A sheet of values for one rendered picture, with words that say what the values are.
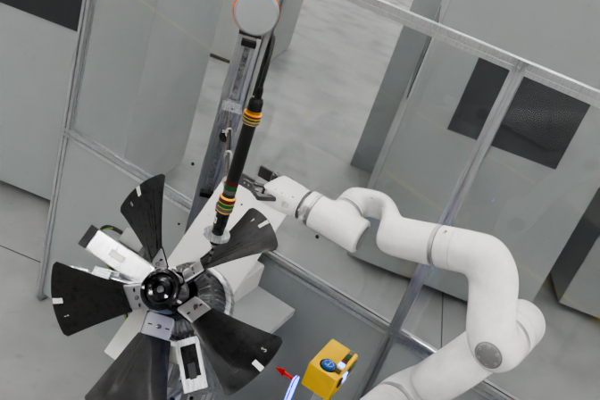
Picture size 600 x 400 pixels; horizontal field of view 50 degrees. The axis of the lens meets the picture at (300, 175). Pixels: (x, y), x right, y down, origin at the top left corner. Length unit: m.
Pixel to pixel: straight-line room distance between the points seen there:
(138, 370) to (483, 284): 1.00
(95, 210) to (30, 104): 1.22
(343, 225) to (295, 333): 1.22
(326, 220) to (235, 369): 0.52
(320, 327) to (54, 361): 1.36
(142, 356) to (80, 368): 1.45
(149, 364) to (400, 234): 0.85
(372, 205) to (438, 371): 0.40
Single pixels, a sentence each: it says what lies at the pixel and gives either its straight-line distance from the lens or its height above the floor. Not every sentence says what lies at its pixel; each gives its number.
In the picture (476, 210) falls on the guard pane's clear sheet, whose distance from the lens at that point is 2.16.
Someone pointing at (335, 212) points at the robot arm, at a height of 1.69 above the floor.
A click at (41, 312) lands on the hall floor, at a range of 3.57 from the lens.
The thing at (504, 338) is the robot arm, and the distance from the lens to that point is 1.28.
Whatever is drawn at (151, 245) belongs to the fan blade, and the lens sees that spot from 1.96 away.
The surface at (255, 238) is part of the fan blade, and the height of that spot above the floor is 1.40.
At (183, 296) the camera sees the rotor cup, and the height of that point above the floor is 1.21.
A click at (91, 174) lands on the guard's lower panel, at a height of 0.85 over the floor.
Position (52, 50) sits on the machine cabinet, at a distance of 3.96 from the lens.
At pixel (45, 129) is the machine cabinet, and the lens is 4.14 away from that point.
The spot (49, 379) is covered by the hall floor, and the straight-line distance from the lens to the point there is 3.26.
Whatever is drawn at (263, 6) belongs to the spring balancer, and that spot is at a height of 1.91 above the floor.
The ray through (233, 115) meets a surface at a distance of 2.18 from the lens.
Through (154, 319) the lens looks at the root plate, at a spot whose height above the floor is 1.13.
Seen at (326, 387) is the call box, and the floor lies 1.03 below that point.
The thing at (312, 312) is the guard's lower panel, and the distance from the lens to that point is 2.55.
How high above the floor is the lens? 2.36
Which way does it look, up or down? 25 degrees down
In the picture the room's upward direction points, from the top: 19 degrees clockwise
